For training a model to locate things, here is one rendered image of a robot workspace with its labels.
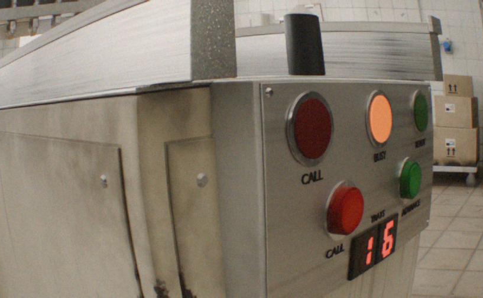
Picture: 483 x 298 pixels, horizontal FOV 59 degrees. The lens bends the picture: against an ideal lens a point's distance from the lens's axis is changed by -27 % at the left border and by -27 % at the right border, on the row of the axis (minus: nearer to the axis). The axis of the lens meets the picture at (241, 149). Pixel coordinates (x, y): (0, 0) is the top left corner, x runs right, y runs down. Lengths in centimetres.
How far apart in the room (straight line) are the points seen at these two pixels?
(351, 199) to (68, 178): 18
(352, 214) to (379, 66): 22
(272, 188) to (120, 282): 11
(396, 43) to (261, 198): 27
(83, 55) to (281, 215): 16
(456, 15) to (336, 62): 384
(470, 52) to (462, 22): 29
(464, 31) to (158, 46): 411
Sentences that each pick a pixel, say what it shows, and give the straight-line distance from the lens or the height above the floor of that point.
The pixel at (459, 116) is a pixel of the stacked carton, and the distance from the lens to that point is 392.
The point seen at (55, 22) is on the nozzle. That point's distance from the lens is 105.
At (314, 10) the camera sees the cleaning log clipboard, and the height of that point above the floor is 147.
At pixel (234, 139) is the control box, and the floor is 81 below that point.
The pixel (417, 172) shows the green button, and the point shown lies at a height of 77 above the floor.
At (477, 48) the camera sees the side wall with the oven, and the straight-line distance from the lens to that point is 429.
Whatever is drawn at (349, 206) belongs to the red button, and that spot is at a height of 76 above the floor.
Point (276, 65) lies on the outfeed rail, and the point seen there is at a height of 85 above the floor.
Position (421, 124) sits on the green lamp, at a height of 80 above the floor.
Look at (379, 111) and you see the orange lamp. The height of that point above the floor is 82.
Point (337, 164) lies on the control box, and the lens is 32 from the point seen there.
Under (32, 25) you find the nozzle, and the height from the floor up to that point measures 100.
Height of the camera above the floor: 84
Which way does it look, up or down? 7 degrees down
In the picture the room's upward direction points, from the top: 3 degrees counter-clockwise
